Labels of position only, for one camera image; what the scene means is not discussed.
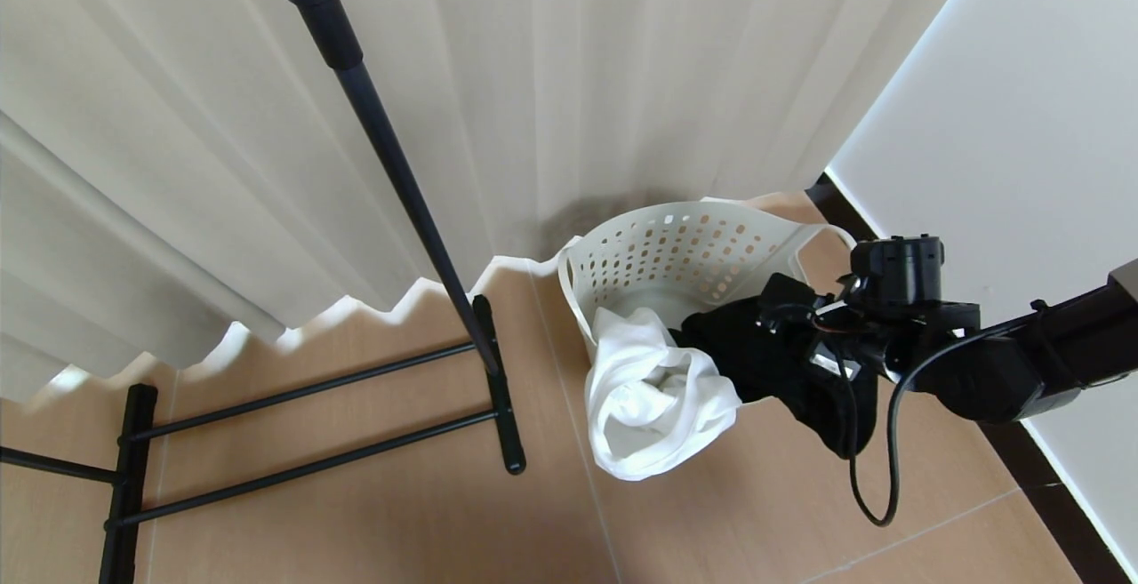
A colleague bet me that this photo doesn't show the black shorts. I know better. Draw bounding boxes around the black shorts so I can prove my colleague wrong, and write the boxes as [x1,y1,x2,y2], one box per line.
[669,295,877,460]

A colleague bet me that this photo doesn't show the white garment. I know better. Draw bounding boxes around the white garment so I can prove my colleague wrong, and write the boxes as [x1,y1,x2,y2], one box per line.
[584,307,743,483]

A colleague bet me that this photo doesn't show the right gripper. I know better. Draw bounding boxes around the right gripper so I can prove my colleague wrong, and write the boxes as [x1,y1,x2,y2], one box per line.
[803,324,899,387]

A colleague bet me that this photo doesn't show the white laundry basket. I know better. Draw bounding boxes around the white laundry basket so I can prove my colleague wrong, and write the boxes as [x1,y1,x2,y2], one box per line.
[557,199,856,407]

